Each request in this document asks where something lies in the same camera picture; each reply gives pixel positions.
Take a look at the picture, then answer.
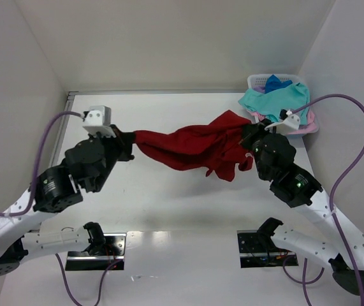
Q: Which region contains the blue t shirt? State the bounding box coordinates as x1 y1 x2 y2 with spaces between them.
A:
265 75 293 94

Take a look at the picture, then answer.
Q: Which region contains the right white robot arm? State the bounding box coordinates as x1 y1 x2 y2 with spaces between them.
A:
241 120 364 295

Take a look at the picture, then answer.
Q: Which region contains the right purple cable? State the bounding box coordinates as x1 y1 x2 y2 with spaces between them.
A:
282 93 364 306

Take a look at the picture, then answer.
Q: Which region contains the lilac t shirt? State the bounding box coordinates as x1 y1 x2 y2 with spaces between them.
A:
252 85 265 94

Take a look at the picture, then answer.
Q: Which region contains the red t shirt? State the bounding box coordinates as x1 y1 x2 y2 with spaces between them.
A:
135 110 253 182

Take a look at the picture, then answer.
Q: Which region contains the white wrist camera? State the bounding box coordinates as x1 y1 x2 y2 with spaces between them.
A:
83 106 116 138
265 109 300 135

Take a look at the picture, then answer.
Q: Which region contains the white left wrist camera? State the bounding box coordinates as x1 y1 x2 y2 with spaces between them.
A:
83 106 116 138

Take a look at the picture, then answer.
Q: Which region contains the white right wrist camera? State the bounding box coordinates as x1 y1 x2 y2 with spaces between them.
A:
265 109 300 135

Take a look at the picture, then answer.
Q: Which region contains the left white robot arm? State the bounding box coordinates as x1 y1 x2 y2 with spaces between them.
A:
0 125 136 276

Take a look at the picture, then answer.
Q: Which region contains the teal t shirt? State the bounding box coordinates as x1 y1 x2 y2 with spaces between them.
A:
238 83 310 122

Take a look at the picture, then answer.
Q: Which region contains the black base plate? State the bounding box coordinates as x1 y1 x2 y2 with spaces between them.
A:
237 230 299 268
64 233 127 272

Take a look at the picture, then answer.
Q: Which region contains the pink t shirt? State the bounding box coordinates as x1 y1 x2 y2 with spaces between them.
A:
247 109 319 135

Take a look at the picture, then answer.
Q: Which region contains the white plastic laundry basket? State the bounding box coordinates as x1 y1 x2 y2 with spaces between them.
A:
247 73 305 138

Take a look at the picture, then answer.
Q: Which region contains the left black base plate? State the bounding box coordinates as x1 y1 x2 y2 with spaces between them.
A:
64 233 127 272

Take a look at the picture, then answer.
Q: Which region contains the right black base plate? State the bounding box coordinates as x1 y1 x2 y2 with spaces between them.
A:
237 230 299 268

